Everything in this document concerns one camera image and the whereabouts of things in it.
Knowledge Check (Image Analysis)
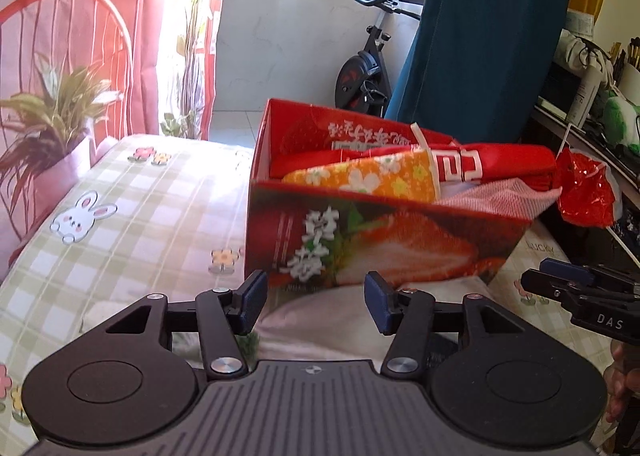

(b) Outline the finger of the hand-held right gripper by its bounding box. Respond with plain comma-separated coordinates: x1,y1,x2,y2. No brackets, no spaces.
540,258,597,288
520,268,577,310

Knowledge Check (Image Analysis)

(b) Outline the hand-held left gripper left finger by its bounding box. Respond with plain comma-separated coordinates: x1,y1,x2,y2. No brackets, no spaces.
102,270,269,381

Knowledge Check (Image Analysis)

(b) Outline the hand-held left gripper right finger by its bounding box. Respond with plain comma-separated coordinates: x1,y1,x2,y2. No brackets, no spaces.
364,271,531,381

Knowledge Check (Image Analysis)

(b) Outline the red strawberry cardboard box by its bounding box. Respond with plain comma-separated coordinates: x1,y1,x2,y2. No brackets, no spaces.
244,98,538,304

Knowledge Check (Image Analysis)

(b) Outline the white plastic bag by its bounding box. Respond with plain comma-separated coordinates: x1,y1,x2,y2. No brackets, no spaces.
252,281,401,363

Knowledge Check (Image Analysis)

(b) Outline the pink mesh cloth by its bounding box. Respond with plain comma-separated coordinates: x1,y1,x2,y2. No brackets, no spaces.
435,177,563,223

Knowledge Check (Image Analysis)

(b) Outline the orange floral cloth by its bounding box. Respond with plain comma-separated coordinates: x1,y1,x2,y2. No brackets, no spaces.
282,146,441,204

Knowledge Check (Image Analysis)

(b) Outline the red cloth with white pattern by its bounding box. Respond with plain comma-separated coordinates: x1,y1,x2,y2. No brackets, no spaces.
270,122,558,192

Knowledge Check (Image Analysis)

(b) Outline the person's right hand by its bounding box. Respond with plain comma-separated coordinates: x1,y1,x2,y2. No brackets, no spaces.
602,341,640,424

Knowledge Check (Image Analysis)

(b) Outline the red plastic bag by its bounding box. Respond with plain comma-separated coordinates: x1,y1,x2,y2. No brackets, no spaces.
555,147,623,228

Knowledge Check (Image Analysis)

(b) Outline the dark side shelf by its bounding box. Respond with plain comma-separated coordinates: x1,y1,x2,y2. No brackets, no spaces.
532,96,640,217

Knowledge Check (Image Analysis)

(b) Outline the green plush toy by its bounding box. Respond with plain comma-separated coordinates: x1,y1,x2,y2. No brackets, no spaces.
602,91,640,157

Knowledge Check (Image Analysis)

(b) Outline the white spray bottle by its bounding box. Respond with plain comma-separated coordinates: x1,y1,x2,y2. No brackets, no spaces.
569,61,603,129

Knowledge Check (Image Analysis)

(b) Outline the white brush holder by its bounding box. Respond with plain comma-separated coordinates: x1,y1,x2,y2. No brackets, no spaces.
617,63,640,93

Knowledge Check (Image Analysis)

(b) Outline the beige cloth bag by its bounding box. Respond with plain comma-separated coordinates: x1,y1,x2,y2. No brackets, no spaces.
552,28,613,82

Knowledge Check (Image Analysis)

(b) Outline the black exercise bike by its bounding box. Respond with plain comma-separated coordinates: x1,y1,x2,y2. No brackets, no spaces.
332,0,426,114

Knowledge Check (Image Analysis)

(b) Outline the bunch of brushes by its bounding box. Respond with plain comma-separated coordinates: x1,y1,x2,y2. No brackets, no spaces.
607,37,640,72

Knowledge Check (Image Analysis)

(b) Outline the blue curtain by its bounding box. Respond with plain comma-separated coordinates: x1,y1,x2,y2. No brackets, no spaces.
384,0,586,144

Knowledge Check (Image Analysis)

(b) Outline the red wire chair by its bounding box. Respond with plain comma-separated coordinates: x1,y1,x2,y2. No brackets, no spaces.
0,0,223,282

